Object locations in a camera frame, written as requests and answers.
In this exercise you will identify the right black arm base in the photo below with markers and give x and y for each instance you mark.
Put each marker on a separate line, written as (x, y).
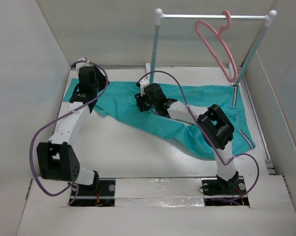
(215, 196)

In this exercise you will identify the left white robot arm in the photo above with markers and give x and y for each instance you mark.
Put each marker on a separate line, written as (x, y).
(56, 157)

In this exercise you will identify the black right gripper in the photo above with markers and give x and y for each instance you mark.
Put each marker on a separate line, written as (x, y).
(139, 101)

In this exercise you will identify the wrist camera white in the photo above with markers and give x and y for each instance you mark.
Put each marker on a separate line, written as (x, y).
(82, 62)
(142, 84)

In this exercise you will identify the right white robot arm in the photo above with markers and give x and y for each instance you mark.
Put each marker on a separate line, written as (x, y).
(212, 121)

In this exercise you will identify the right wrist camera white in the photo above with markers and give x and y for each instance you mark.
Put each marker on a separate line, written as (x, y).
(142, 84)

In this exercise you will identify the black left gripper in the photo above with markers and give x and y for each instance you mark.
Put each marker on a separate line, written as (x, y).
(103, 83)

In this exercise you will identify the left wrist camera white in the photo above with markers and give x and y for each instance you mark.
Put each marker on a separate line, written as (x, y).
(82, 62)

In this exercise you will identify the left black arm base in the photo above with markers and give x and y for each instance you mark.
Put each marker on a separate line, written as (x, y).
(87, 196)

